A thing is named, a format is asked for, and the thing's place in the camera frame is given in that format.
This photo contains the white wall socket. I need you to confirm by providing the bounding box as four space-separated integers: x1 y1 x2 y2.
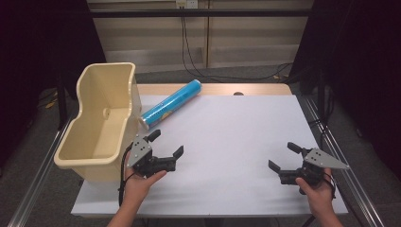
175 0 200 9

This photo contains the cream plastic bin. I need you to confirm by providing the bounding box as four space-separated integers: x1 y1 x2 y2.
53 61 143 184

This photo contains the black stand post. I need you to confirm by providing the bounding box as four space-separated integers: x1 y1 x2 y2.
56 71 69 131
316 68 328 128

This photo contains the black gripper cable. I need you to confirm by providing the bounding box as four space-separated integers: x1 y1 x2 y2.
117 142 136 207
324 171 338 201

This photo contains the black wall cable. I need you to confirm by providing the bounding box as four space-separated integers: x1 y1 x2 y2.
180 6 294 81

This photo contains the person's left hand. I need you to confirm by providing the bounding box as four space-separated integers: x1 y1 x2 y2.
120 151 167 208

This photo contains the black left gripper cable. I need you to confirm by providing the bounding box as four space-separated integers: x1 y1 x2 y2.
117 142 136 207

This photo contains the black horizontal bar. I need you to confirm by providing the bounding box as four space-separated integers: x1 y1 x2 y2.
89 8 312 19

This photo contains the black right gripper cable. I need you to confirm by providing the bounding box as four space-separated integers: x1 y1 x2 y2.
324 171 338 201

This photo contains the person's right hand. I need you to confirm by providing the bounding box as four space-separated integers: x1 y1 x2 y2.
295 167 336 218

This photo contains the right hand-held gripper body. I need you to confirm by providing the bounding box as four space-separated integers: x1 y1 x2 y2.
278 147 351 188

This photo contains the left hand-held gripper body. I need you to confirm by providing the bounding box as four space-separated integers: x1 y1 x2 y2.
126 133 177 178

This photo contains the white table sheet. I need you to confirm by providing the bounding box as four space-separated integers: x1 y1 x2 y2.
70 94 350 219

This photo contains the metal frame rail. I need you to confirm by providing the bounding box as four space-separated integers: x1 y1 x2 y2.
302 94 386 227
7 115 76 227

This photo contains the blue roll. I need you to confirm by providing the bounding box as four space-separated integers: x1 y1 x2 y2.
138 79 203 131

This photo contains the dark curtain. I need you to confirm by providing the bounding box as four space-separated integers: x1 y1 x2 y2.
288 0 401 179
0 0 107 168

